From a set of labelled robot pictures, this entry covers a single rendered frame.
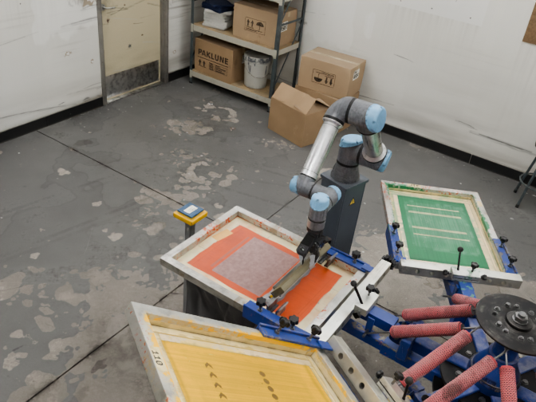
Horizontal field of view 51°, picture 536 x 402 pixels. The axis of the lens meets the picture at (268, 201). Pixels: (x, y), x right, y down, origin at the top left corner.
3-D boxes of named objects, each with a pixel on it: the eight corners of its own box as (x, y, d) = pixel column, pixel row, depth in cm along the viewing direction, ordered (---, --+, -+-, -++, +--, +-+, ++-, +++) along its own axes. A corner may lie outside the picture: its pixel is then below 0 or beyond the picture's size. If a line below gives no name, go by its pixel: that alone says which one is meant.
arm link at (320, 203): (334, 195, 232) (325, 203, 225) (329, 217, 238) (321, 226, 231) (317, 188, 235) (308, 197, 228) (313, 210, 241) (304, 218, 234)
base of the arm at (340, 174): (343, 166, 304) (346, 150, 298) (364, 179, 295) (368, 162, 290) (325, 174, 295) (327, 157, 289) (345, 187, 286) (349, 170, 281)
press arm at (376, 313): (353, 314, 239) (356, 306, 236) (360, 307, 243) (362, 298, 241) (391, 334, 232) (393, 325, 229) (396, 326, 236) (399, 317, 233)
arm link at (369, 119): (367, 147, 290) (355, 92, 242) (394, 157, 285) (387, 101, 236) (357, 167, 288) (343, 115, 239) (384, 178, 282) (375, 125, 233)
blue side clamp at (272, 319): (242, 316, 239) (242, 304, 235) (248, 309, 242) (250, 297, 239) (301, 351, 226) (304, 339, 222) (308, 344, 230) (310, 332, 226)
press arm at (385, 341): (229, 270, 275) (230, 261, 271) (236, 265, 279) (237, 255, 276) (477, 407, 222) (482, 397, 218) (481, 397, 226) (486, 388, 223)
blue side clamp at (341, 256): (309, 254, 279) (310, 243, 275) (313, 250, 282) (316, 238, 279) (362, 281, 266) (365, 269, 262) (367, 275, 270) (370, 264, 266)
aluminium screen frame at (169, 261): (159, 264, 259) (159, 258, 257) (236, 210, 302) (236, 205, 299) (304, 348, 226) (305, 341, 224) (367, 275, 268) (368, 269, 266)
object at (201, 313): (185, 332, 283) (187, 267, 260) (190, 328, 286) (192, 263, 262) (259, 379, 263) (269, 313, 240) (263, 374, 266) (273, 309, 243)
